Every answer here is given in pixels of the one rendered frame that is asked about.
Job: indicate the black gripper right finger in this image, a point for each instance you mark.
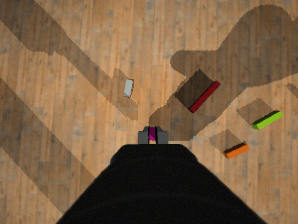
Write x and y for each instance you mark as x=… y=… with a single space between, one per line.
x=161 y=137

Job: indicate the orange rod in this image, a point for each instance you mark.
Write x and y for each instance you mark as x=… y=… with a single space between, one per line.
x=232 y=152

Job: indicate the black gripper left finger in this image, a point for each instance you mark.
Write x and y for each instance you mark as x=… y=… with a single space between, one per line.
x=144 y=136

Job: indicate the grey rod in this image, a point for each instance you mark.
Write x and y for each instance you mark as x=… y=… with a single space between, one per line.
x=128 y=87

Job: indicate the lime green rod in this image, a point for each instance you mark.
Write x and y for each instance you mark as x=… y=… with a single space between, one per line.
x=267 y=120

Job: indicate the red rod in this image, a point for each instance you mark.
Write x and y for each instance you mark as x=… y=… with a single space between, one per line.
x=204 y=96

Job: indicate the small magenta block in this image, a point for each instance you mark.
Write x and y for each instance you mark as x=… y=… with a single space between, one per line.
x=152 y=133

